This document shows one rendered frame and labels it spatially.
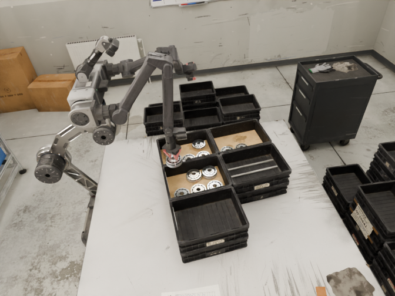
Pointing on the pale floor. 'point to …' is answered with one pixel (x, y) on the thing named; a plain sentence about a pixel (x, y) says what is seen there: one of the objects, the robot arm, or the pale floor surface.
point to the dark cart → (330, 101)
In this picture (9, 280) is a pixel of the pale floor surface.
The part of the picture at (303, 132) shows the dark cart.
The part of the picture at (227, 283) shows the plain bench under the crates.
